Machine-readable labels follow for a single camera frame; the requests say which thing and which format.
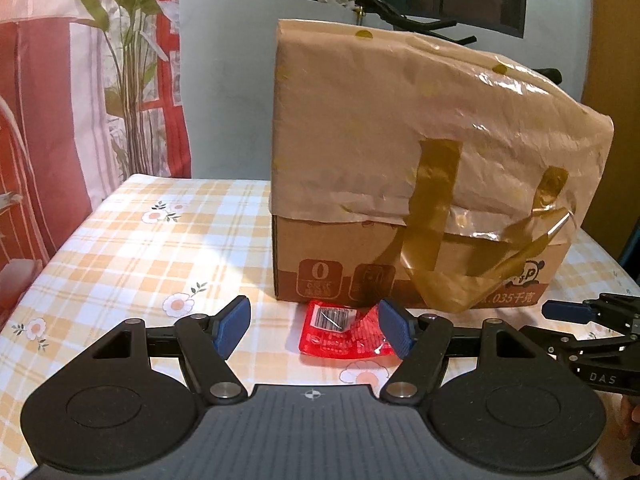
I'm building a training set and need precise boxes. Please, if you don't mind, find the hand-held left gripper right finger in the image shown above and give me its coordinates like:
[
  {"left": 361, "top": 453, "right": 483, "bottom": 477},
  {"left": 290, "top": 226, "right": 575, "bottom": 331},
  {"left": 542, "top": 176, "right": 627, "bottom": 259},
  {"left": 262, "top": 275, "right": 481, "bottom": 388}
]
[{"left": 377, "top": 299, "right": 541, "bottom": 405}]

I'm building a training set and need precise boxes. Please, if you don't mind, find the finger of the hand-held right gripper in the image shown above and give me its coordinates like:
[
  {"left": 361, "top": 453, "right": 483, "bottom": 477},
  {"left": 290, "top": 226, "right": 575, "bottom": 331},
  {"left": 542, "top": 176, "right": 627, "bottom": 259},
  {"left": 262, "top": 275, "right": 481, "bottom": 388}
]
[
  {"left": 542, "top": 294, "right": 640, "bottom": 333},
  {"left": 520, "top": 326, "right": 640, "bottom": 363}
]

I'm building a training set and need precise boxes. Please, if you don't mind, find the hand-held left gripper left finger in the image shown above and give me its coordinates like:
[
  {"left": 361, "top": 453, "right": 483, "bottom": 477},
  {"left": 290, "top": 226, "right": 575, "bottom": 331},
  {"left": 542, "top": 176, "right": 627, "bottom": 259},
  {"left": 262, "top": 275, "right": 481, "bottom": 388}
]
[{"left": 90, "top": 296, "right": 251, "bottom": 407}]

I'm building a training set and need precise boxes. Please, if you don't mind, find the red snack packet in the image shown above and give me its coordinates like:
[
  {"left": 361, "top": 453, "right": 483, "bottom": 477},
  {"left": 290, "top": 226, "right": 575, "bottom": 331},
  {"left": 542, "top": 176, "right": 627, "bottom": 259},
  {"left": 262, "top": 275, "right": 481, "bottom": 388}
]
[{"left": 298, "top": 300, "right": 401, "bottom": 360}]

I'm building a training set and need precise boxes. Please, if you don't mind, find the cardboard box with plastic liner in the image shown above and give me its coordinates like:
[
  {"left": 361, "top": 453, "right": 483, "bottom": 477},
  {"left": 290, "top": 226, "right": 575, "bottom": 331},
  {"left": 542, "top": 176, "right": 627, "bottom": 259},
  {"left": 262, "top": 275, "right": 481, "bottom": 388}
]
[{"left": 270, "top": 17, "right": 615, "bottom": 313}]

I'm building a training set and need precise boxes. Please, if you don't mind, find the person's right hand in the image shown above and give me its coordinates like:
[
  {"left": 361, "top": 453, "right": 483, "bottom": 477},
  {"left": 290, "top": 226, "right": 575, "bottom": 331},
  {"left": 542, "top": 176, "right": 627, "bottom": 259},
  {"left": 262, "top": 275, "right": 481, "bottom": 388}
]
[{"left": 620, "top": 393, "right": 640, "bottom": 437}]

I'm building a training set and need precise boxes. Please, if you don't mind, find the checked floral tablecloth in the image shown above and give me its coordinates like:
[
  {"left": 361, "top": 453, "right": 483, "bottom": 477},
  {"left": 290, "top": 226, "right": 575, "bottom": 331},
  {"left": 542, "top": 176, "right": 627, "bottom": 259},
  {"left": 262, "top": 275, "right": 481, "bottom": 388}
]
[{"left": 0, "top": 174, "right": 640, "bottom": 466}]

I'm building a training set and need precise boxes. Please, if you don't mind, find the black exercise bike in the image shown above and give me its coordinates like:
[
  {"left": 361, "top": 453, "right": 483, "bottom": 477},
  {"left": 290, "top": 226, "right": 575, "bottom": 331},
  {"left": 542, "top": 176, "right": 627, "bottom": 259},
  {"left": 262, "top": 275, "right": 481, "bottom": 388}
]
[{"left": 356, "top": 0, "right": 563, "bottom": 86}]

